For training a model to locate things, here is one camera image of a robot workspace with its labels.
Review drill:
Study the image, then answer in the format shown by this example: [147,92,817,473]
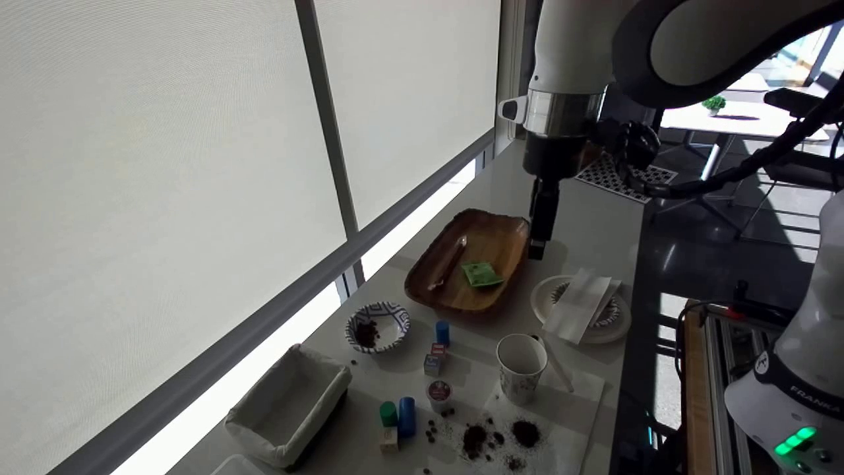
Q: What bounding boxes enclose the grey window sill frame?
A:
[49,127,504,475]

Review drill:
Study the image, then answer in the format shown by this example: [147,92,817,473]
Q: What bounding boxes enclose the wooden spoon stick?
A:
[426,232,469,295]

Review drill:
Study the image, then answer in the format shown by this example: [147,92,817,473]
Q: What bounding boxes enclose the white rectangular dish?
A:
[221,344,353,470]

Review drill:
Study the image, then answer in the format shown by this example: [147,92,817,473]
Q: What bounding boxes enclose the white roller blind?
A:
[315,0,504,232]
[0,0,352,475]

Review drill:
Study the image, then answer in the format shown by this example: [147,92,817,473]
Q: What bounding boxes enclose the wooden block red letter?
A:
[423,344,451,381]

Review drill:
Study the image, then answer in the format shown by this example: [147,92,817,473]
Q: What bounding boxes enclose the grey window mullion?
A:
[294,0,364,299]

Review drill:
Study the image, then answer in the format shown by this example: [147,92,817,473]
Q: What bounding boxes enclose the Starbucks coffee pod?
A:
[428,377,456,418]

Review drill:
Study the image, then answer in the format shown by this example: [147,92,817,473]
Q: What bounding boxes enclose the white paper cup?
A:
[493,329,551,408]

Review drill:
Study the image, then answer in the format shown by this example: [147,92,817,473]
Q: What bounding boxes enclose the blue cylinder block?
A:
[397,394,419,441]

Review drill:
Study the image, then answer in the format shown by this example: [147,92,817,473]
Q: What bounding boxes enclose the green packet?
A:
[459,255,506,292]

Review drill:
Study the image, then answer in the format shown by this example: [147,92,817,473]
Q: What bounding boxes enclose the ground coffee pile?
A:
[509,418,544,448]

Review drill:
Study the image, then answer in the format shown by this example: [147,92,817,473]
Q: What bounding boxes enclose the checkerboard calibration board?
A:
[576,155,680,207]

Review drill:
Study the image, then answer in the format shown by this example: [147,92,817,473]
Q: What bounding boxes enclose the brown wooden tray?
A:
[403,207,535,321]

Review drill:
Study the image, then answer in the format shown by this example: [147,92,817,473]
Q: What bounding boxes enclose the white paper serviette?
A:
[451,346,613,475]

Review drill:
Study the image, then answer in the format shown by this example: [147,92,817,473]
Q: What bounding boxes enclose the coffee grounds pile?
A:
[459,422,496,463]

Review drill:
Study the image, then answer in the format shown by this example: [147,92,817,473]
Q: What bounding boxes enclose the white patterned plate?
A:
[527,271,633,349]

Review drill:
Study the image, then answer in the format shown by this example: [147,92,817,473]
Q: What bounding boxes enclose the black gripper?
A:
[523,131,591,261]

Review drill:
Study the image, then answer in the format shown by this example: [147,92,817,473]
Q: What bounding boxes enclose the folded white napkin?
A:
[546,269,616,346]

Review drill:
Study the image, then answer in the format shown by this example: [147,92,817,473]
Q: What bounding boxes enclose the small patterned bowl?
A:
[345,302,411,356]

